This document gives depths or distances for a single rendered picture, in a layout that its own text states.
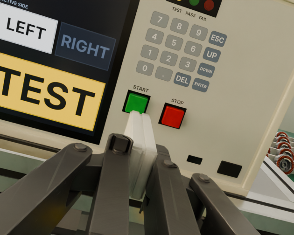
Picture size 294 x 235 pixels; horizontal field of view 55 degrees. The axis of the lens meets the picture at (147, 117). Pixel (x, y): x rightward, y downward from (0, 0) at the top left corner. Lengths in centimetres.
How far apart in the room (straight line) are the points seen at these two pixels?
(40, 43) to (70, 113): 7
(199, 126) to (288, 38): 12
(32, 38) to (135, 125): 14
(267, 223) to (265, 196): 4
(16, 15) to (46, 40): 3
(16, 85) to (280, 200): 31
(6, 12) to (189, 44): 16
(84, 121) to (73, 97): 3
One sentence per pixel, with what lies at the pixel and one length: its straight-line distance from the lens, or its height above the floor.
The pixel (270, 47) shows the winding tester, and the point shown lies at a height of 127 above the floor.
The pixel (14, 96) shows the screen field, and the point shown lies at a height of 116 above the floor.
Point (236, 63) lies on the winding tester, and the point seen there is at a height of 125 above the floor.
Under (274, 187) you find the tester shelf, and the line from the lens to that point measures 41.
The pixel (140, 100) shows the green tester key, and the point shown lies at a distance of 27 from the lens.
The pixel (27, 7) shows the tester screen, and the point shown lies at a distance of 28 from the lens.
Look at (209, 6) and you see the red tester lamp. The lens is 27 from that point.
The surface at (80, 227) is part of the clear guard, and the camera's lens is 29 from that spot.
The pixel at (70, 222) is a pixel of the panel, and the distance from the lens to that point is 50.
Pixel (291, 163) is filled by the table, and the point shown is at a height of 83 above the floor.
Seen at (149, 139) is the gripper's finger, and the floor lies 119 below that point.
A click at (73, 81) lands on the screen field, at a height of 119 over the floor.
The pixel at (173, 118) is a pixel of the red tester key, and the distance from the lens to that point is 28.
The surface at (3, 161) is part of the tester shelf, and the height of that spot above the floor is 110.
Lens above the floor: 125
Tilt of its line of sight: 16 degrees down
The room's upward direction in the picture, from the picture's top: 18 degrees clockwise
